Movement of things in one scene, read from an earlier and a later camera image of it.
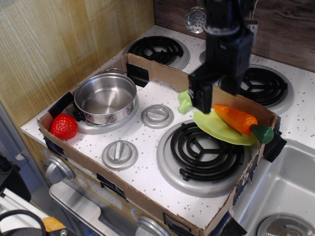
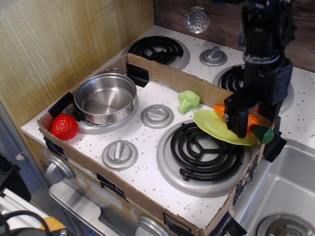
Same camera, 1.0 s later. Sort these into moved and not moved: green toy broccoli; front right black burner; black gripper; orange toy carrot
Moved: black gripper
Not moved: front right black burner; orange toy carrot; green toy broccoli
